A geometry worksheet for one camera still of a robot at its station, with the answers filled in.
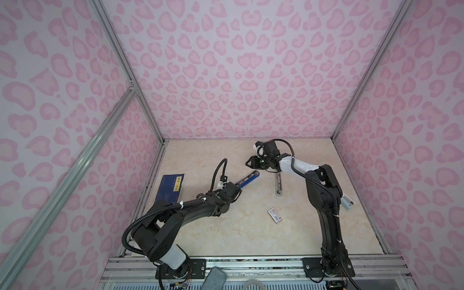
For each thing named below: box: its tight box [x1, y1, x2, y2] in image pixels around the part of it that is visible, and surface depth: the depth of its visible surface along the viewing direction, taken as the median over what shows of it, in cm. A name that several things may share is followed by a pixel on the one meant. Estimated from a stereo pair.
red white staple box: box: [267, 207, 283, 224], surface depth 89 cm
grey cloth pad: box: [201, 265, 227, 290], surface depth 70 cm
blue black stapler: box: [235, 169, 260, 189], surface depth 102 cm
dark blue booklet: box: [155, 174, 185, 203], surface depth 99 cm
